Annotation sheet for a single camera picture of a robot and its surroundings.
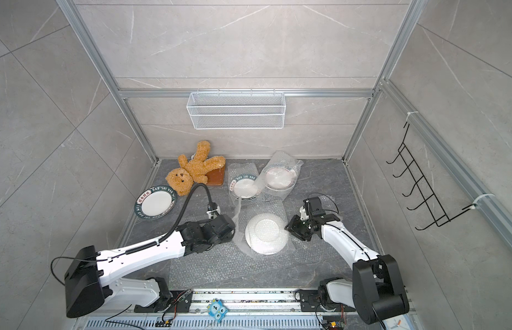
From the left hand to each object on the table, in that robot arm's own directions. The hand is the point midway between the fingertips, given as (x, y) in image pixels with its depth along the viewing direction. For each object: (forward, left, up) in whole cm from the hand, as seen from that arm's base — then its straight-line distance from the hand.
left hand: (231, 228), depth 80 cm
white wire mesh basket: (+55, -1, +18) cm, 58 cm away
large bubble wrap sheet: (-11, +3, -12) cm, 16 cm away
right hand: (+2, -24, -6) cm, 25 cm away
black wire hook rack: (-2, -68, +14) cm, 69 cm away
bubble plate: (+1, -14, -10) cm, 17 cm away
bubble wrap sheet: (+15, -6, -11) cm, 19 cm away
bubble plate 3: (+33, -23, -9) cm, 41 cm away
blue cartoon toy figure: (-26, +4, -9) cm, 28 cm away
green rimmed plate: (+21, +41, -12) cm, 48 cm away
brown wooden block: (+34, +11, -8) cm, 36 cm away
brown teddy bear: (+29, +27, -4) cm, 39 cm away
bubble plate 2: (+31, -4, -10) cm, 33 cm away
